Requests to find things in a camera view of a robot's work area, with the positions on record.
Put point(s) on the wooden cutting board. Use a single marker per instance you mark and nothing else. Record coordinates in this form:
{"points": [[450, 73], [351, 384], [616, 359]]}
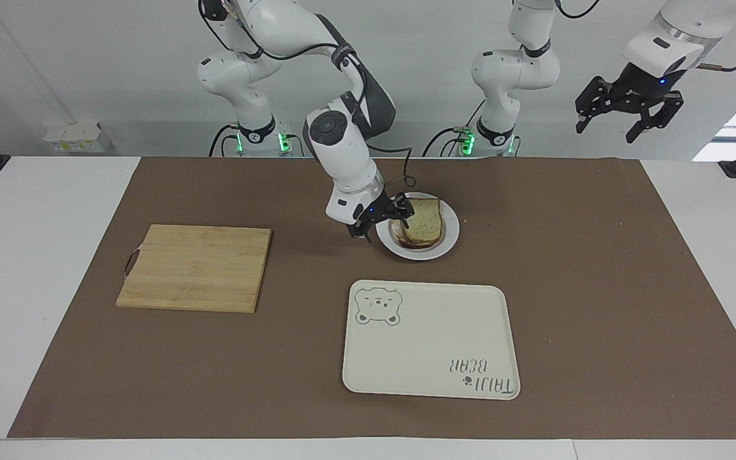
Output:
{"points": [[195, 268]]}

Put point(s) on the white box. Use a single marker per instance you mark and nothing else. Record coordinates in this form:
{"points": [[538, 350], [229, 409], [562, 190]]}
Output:
{"points": [[77, 137]]}

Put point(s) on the sandwich bottom half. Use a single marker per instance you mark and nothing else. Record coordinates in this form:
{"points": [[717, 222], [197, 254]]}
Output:
{"points": [[416, 246]]}

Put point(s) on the cream tray with bear print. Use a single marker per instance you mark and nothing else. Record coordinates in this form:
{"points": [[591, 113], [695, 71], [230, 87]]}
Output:
{"points": [[429, 342]]}

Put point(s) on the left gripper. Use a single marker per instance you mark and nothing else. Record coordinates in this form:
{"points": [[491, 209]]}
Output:
{"points": [[646, 83]]}

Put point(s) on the bread slice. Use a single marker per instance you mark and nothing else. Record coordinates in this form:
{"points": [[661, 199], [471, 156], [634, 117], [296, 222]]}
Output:
{"points": [[424, 220]]}

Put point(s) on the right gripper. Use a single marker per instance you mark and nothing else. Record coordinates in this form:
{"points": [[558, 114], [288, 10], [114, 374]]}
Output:
{"points": [[370, 212]]}

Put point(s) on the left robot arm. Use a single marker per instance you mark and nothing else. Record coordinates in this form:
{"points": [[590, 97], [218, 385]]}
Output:
{"points": [[515, 70]]}

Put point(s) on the round white plate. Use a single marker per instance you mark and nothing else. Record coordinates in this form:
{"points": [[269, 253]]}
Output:
{"points": [[450, 239]]}

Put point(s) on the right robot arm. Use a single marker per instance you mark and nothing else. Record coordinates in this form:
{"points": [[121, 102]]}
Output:
{"points": [[342, 160]]}

